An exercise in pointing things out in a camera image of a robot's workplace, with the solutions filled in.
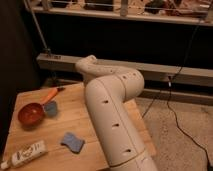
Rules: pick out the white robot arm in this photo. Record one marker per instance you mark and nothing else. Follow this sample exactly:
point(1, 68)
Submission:
point(107, 88)

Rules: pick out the small blue sponge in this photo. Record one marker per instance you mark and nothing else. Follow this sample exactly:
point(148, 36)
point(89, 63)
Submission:
point(51, 109)

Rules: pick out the blue cloth sponge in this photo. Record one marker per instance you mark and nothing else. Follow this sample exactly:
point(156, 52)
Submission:
point(74, 143)

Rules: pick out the grey baseboard heater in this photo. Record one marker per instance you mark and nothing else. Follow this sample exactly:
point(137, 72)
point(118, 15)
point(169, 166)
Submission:
point(152, 72)

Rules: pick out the metal pole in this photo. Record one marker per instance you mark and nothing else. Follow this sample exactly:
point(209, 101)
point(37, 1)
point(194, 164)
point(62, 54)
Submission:
point(37, 26)

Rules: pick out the red bowl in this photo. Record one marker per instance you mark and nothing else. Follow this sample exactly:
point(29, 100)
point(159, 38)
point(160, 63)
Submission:
point(31, 114)

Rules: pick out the white tube bottle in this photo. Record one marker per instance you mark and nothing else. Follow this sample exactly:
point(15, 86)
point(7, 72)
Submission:
point(25, 155)

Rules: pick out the cluttered wooden shelf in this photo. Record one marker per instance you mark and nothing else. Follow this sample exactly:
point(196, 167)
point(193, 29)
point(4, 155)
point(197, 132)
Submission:
point(187, 12)

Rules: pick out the orange handled brush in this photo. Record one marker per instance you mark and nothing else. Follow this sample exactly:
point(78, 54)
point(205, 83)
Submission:
point(52, 93)

